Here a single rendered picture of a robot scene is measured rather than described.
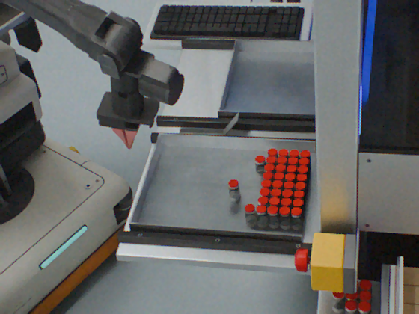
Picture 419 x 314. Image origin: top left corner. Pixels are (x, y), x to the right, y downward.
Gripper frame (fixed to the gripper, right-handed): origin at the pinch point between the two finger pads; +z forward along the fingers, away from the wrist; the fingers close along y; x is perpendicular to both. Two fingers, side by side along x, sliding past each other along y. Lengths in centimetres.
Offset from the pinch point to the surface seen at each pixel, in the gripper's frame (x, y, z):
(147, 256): -10.2, 5.6, 19.8
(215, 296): 45, 12, 107
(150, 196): 5.2, 2.3, 19.7
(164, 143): 20.4, 1.8, 18.8
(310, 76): 46, 31, 15
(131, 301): 40, -14, 111
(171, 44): 67, -7, 28
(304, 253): -17.3, 35.0, 1.8
